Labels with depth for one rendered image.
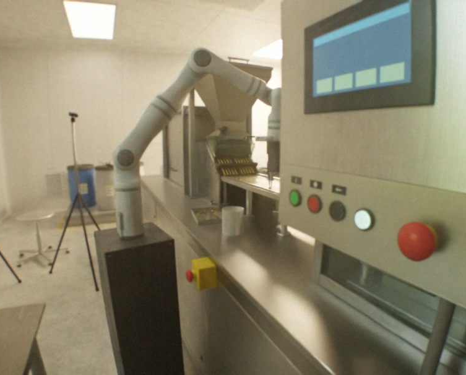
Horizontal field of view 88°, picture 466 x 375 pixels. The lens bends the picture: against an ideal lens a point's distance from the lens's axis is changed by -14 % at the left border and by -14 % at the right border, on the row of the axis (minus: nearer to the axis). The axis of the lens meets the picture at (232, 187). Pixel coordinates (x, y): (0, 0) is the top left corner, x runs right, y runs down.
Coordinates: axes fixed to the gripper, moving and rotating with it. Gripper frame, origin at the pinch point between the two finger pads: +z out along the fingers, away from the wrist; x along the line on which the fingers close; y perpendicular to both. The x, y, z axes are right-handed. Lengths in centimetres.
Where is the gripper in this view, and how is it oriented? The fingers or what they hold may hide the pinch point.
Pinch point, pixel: (270, 187)
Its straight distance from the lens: 109.4
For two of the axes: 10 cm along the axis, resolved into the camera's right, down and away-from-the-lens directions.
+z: 0.0, 9.8, 1.8
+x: -4.3, -1.6, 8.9
